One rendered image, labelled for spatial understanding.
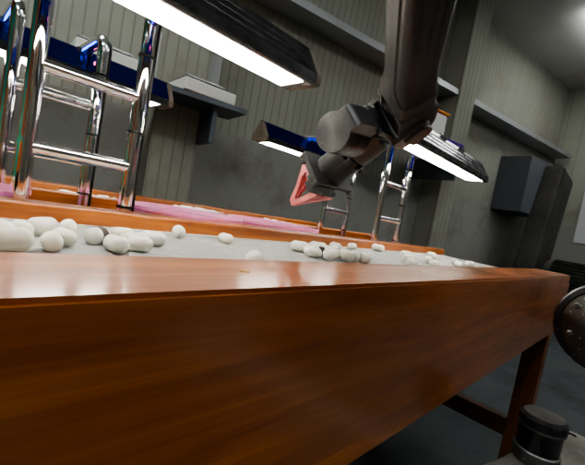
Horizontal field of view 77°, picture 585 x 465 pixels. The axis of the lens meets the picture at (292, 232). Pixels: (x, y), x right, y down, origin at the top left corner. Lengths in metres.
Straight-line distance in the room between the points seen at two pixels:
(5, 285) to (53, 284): 0.02
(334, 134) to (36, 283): 0.40
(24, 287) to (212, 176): 2.78
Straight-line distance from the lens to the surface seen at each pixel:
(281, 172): 3.23
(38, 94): 0.67
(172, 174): 2.60
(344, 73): 3.74
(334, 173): 0.60
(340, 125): 0.52
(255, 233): 0.78
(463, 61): 4.73
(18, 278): 0.21
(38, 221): 0.48
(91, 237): 0.46
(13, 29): 0.93
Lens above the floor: 0.82
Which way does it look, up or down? 4 degrees down
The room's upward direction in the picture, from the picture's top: 10 degrees clockwise
